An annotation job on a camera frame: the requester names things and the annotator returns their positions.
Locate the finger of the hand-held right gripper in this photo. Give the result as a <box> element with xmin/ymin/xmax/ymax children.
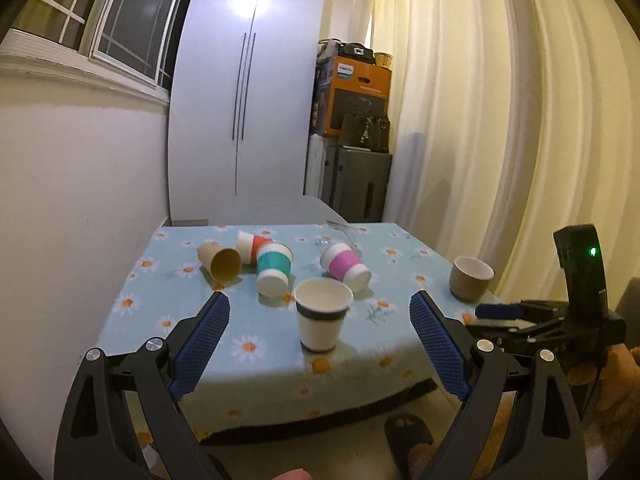
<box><xmin>474</xmin><ymin>300</ymin><xmax>571</xmax><ymax>322</ymax></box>
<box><xmin>465</xmin><ymin>317</ymin><xmax>568</xmax><ymax>358</ymax></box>

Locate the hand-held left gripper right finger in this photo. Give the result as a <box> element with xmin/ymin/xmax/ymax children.
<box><xmin>409</xmin><ymin>290</ymin><xmax>587</xmax><ymax>480</ymax></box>

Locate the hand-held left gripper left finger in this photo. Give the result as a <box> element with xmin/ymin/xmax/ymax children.
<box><xmin>54</xmin><ymin>290</ymin><xmax>236</xmax><ymax>480</ymax></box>

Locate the short brown paper cup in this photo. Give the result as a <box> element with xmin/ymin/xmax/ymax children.
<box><xmin>448</xmin><ymin>255</ymin><xmax>495</xmax><ymax>301</ymax></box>

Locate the tall brown paper cup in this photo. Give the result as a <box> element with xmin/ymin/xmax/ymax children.
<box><xmin>197</xmin><ymin>241</ymin><xmax>243</xmax><ymax>281</ymax></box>

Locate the teal banded paper cup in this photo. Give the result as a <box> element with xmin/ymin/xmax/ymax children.
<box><xmin>256</xmin><ymin>242</ymin><xmax>294</xmax><ymax>297</ymax></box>

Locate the red banded paper cup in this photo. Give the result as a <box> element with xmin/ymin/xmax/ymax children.
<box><xmin>236</xmin><ymin>230</ymin><xmax>273</xmax><ymax>265</ymax></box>

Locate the white cup with dark band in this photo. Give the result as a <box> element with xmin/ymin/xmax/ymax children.
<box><xmin>294</xmin><ymin>279</ymin><xmax>354</xmax><ymax>352</ymax></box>

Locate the pink banded paper cup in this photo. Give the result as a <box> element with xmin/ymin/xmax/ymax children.
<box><xmin>320</xmin><ymin>243</ymin><xmax>372</xmax><ymax>292</ymax></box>

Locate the person's right hand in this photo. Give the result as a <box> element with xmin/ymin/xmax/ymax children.
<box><xmin>567</xmin><ymin>344</ymin><xmax>640</xmax><ymax>411</ymax></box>

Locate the blue floral tablecloth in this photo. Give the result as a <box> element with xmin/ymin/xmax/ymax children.
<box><xmin>94</xmin><ymin>222</ymin><xmax>506</xmax><ymax>445</ymax></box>

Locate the black slipper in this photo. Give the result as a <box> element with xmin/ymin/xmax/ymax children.
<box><xmin>384</xmin><ymin>412</ymin><xmax>435</xmax><ymax>480</ymax></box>

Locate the person's foot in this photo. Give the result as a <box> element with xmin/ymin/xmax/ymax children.
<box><xmin>407</xmin><ymin>441</ymin><xmax>437</xmax><ymax>480</ymax></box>

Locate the clear plastic wrapper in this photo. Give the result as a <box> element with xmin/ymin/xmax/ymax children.
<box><xmin>325</xmin><ymin>220</ymin><xmax>360</xmax><ymax>247</ymax></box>

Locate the grey cabinet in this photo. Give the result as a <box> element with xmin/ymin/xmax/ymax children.
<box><xmin>322</xmin><ymin>145</ymin><xmax>393</xmax><ymax>223</ymax></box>

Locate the cream curtain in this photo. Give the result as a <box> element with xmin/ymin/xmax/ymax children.
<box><xmin>357</xmin><ymin>0</ymin><xmax>640</xmax><ymax>306</ymax></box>

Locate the dark handbag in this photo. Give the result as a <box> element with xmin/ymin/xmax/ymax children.
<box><xmin>339</xmin><ymin>111</ymin><xmax>391</xmax><ymax>153</ymax></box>

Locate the white wardrobe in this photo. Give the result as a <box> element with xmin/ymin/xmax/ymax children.
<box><xmin>167</xmin><ymin>0</ymin><xmax>328</xmax><ymax>226</ymax></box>

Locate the orange cardboard box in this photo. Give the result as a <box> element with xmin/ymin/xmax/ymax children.
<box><xmin>312</xmin><ymin>55</ymin><xmax>392</xmax><ymax>137</ymax></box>

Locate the window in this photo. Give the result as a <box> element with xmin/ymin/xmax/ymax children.
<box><xmin>0</xmin><ymin>0</ymin><xmax>197</xmax><ymax>92</ymax></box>

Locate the black cable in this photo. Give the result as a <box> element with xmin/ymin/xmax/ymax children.
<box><xmin>580</xmin><ymin>355</ymin><xmax>609</xmax><ymax>422</ymax></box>

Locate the black camera bag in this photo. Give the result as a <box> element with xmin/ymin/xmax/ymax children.
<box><xmin>336</xmin><ymin>42</ymin><xmax>375</xmax><ymax>62</ymax></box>

